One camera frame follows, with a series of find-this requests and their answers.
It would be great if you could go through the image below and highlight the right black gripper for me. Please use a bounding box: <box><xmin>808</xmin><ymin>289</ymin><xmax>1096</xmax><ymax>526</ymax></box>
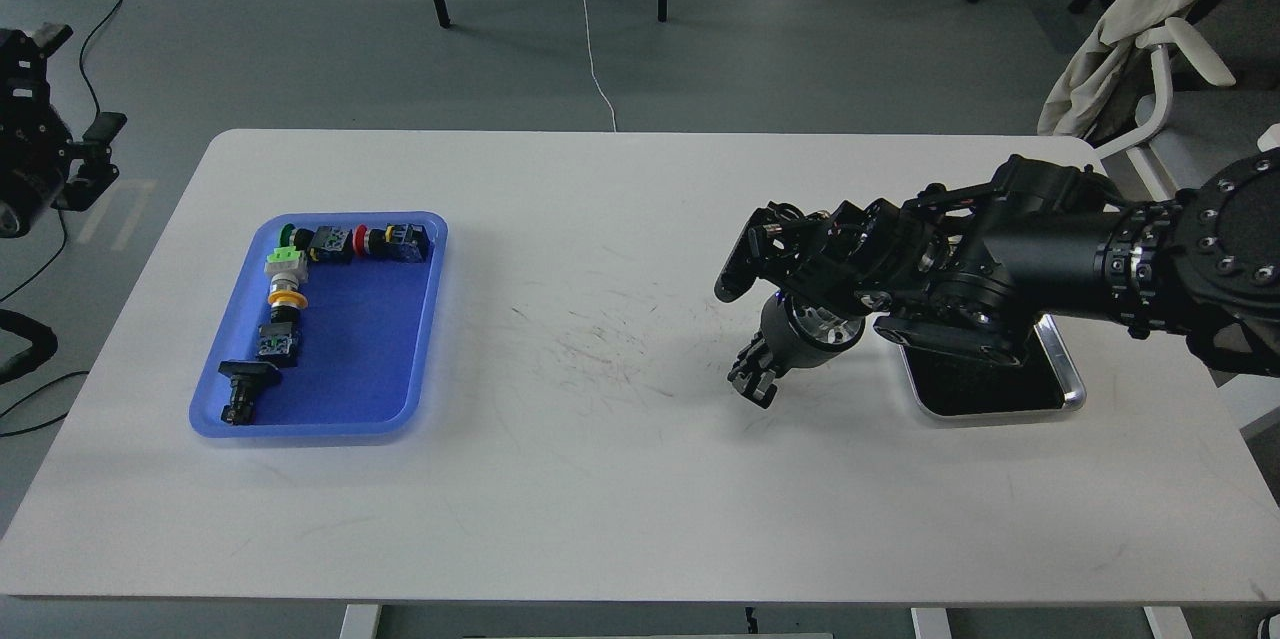
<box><xmin>1</xmin><ymin>23</ymin><xmax>127</xmax><ymax>239</ymax></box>

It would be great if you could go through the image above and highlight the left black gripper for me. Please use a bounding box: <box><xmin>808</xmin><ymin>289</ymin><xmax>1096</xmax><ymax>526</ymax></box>
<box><xmin>727</xmin><ymin>295</ymin><xmax>867</xmax><ymax>408</ymax></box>

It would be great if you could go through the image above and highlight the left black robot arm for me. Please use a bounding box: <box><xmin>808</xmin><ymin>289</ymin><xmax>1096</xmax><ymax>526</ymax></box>
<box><xmin>716</xmin><ymin>150</ymin><xmax>1277</xmax><ymax>408</ymax></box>

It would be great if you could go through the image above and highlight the silver metal tray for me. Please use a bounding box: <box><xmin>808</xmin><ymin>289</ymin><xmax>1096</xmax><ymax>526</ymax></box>
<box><xmin>901</xmin><ymin>314</ymin><xmax>1087</xmax><ymax>421</ymax></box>

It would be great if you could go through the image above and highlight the blue plastic tray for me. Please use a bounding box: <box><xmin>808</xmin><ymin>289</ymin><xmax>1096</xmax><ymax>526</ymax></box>
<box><xmin>189</xmin><ymin>211</ymin><xmax>448</xmax><ymax>439</ymax></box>

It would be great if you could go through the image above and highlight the black green contact block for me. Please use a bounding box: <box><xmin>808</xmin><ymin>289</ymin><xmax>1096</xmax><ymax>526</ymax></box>
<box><xmin>255</xmin><ymin>320</ymin><xmax>301</xmax><ymax>368</ymax></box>

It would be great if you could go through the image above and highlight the blue black contact block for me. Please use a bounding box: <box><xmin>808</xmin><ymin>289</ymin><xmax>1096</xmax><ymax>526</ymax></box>
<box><xmin>383</xmin><ymin>223</ymin><xmax>433</xmax><ymax>264</ymax></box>

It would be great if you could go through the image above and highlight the chair with beige cloth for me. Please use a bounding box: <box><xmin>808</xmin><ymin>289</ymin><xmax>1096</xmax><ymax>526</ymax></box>
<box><xmin>1037</xmin><ymin>0</ymin><xmax>1277</xmax><ymax>200</ymax></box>

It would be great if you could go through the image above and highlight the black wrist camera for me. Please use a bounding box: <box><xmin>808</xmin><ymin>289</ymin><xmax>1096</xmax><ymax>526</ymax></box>
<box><xmin>714</xmin><ymin>202</ymin><xmax>831</xmax><ymax>303</ymax></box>

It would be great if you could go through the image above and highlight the black floor cable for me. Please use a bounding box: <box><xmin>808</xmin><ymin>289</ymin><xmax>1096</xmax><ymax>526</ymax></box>
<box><xmin>0</xmin><ymin>0</ymin><xmax>141</xmax><ymax>441</ymax></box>

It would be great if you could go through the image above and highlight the green push button switch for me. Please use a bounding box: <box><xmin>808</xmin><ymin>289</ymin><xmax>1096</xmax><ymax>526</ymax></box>
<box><xmin>279</xmin><ymin>223</ymin><xmax>314</xmax><ymax>254</ymax></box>

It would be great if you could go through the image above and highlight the white green switch block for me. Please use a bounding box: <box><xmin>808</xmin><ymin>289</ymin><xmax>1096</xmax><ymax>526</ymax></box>
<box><xmin>264</xmin><ymin>246</ymin><xmax>308</xmax><ymax>291</ymax></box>

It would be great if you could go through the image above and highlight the yellow push button switch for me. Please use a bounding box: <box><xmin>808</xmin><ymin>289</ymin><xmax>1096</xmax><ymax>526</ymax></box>
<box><xmin>268</xmin><ymin>287</ymin><xmax>308</xmax><ymax>323</ymax></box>

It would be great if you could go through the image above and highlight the black switch contact block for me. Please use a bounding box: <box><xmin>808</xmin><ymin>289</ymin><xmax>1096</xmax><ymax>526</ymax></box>
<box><xmin>307</xmin><ymin>225</ymin><xmax>355</xmax><ymax>265</ymax></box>

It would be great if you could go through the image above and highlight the red push button switch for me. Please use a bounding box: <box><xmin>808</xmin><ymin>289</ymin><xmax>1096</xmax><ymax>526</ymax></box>
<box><xmin>352</xmin><ymin>224</ymin><xmax>388</xmax><ymax>260</ymax></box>

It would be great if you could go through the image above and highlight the white floor cable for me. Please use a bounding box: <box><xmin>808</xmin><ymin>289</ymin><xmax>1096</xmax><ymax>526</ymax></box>
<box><xmin>477</xmin><ymin>0</ymin><xmax>652</xmax><ymax>133</ymax></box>

